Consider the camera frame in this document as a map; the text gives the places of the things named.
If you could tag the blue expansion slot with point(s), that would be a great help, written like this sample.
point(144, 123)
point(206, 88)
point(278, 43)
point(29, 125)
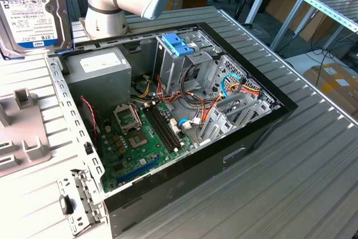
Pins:
point(140, 169)

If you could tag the silver disk bay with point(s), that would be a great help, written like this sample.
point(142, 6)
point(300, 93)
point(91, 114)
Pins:
point(264, 107)

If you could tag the grey power supply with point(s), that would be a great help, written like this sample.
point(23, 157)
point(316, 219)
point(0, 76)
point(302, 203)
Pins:
point(98, 88)

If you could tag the green motherboard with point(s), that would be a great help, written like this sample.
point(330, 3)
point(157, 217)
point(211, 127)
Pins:
point(156, 155)

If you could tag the small black case clip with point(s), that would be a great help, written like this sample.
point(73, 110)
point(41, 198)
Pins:
point(89, 148)

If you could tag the white board connector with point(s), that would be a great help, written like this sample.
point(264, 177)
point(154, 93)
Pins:
point(174, 126)

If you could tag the black open PC case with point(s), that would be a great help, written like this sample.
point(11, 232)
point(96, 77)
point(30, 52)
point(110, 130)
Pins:
point(195, 180)

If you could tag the black RAM slot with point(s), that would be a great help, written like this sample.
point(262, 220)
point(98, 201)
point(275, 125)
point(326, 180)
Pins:
point(164, 127)
point(158, 130)
point(167, 126)
point(161, 128)

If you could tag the black case latch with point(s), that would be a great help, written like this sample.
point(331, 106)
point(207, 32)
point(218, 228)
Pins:
point(66, 205)

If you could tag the silver optical drive cage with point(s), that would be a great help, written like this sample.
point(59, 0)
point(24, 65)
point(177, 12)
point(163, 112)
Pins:
point(170, 71)

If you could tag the hard disk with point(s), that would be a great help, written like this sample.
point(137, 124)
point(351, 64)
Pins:
point(33, 20)

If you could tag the green RAM stick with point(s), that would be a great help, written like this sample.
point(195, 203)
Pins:
point(4, 145)

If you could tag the grey parts rack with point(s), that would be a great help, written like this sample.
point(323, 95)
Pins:
point(25, 127)

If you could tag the CPU socket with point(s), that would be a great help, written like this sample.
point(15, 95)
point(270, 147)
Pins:
point(137, 139)

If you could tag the blue drive cage latch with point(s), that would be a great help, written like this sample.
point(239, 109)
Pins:
point(172, 43)

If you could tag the large cardboard box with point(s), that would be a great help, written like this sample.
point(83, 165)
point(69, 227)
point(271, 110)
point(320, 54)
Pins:
point(332, 82)

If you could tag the metal slat shelf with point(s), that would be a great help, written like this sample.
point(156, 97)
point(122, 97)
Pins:
point(330, 4)

